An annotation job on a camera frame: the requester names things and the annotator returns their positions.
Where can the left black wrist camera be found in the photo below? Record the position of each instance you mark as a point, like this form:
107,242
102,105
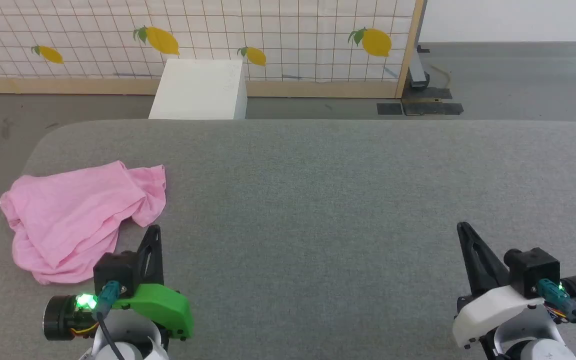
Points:
115,270

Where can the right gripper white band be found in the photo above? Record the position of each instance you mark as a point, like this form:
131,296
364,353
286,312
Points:
493,310

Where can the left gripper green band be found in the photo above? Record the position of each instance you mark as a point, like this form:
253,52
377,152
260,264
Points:
163,307

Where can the small black floor mat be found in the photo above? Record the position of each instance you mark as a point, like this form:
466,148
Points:
389,108

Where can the grey fabric sofa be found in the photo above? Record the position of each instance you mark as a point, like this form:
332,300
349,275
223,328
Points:
318,210

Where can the lemon print partition screen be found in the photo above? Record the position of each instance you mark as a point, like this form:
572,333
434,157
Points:
193,30

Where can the white box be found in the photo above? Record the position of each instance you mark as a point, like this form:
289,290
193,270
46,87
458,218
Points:
198,90

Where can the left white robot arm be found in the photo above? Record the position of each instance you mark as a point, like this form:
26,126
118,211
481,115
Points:
133,345

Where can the large black floor mat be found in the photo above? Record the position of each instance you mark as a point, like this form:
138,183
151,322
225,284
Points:
430,106

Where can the grey metal stand foot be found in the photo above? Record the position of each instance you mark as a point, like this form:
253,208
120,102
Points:
418,70

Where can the pink cloth garment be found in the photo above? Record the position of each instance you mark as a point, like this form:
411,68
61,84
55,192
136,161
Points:
68,215

